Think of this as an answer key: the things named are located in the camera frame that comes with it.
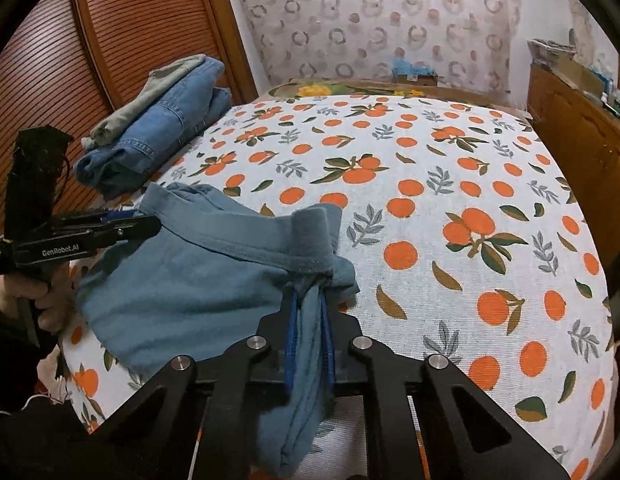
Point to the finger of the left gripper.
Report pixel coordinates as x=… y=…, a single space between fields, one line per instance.
x=108 y=233
x=98 y=216

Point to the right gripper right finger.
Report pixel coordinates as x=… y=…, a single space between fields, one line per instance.
x=426 y=418

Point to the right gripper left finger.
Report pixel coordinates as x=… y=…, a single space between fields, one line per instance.
x=189 y=419

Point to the teal blue shorts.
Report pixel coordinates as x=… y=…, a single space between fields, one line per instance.
x=205 y=281

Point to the person's left hand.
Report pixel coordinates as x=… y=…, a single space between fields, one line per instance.
x=54 y=299

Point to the folded blue denim jeans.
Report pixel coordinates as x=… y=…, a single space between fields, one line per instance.
x=183 y=112

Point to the folded grey-green pants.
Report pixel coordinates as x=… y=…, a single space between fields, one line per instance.
x=158 y=82

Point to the brown louvered wardrobe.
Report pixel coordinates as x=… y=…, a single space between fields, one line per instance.
x=71 y=63

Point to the orange print white sheet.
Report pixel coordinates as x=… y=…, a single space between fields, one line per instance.
x=465 y=236

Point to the circle pattern sheer curtain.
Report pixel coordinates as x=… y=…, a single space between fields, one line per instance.
x=466 y=43

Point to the cardboard box with blue bag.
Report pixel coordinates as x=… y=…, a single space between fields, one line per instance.
x=418 y=73

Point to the wooden sideboard cabinet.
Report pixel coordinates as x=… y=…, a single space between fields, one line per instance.
x=585 y=142

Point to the floral beige blanket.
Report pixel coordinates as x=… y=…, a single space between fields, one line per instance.
x=295 y=88

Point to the cardboard box on sideboard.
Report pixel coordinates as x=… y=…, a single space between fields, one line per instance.
x=578 y=77

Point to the stack of magazines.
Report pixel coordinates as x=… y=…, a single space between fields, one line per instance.
x=549 y=52

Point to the beige tied window curtain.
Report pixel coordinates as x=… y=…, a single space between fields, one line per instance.
x=580 y=35

